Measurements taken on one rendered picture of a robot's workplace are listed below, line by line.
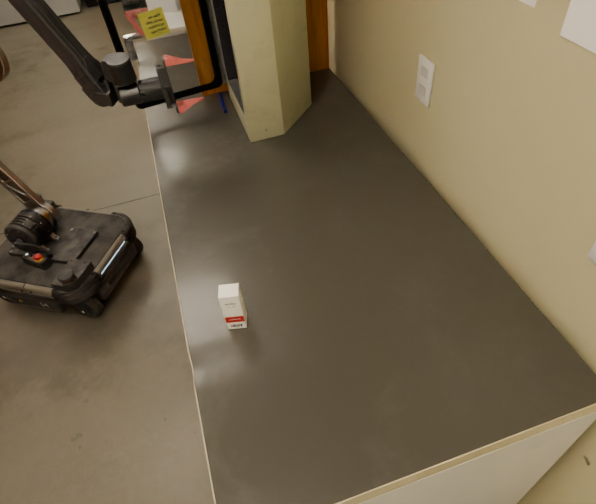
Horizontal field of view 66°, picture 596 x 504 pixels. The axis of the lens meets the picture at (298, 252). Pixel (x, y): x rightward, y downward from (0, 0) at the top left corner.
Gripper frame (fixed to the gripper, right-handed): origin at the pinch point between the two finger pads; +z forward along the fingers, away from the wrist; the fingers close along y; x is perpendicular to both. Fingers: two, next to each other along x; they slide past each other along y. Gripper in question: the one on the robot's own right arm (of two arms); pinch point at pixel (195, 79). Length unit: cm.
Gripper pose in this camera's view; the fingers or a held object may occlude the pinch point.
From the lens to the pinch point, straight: 132.0
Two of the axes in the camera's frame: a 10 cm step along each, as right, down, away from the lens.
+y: -1.4, -8.3, -5.3
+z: 9.5, -2.7, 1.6
